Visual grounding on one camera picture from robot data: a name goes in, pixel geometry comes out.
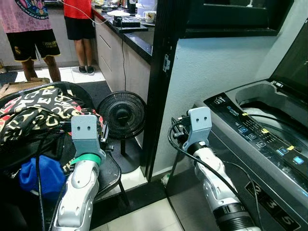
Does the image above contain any black letter-print garment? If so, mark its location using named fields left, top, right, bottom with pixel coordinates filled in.
left=0, top=87, right=104, bottom=147

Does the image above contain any grey top-load washing machine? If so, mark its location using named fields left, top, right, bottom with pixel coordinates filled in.
left=192, top=79, right=308, bottom=231

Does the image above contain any dark washing machine lid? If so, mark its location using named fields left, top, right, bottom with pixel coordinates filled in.
left=267, top=22, right=308, bottom=102

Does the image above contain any black standing fan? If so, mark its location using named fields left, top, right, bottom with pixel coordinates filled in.
left=98, top=91, right=147, bottom=175

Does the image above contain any black laundry basket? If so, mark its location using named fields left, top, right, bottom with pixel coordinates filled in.
left=0, top=82, right=130, bottom=231

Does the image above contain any blue cloth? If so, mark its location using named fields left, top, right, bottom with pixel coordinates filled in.
left=18, top=154, right=66, bottom=196

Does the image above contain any black-topped kitchen counter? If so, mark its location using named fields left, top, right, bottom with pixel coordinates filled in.
left=91, top=7, right=155, bottom=104

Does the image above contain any brown cardboard box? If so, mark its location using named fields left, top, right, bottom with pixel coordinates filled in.
left=0, top=77, right=51, bottom=98

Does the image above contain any person in red shirt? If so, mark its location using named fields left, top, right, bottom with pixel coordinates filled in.
left=63, top=0, right=97, bottom=76

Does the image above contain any black countertop tray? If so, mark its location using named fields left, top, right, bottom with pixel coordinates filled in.
left=113, top=16, right=142, bottom=28

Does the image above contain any white plate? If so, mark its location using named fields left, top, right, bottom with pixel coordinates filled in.
left=106, top=10, right=131, bottom=18

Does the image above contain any white container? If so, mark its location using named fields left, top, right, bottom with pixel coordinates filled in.
left=137, top=0, right=158, bottom=13

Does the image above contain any person in pink shirt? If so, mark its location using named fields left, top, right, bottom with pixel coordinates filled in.
left=0, top=0, right=62, bottom=82

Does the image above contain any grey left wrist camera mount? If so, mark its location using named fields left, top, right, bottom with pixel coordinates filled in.
left=71, top=115, right=106, bottom=162

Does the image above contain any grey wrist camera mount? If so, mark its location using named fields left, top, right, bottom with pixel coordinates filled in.
left=184, top=106, right=213, bottom=150
left=71, top=115, right=106, bottom=162

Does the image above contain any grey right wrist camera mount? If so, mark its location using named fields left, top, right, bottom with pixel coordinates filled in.
left=184, top=106, right=213, bottom=150

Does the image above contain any black door frame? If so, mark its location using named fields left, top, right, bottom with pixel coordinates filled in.
left=140, top=0, right=192, bottom=182

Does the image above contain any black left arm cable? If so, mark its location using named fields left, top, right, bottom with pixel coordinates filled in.
left=34, top=123, right=73, bottom=231

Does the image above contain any black window frame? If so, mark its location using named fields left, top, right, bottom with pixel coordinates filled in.
left=183, top=0, right=295, bottom=39

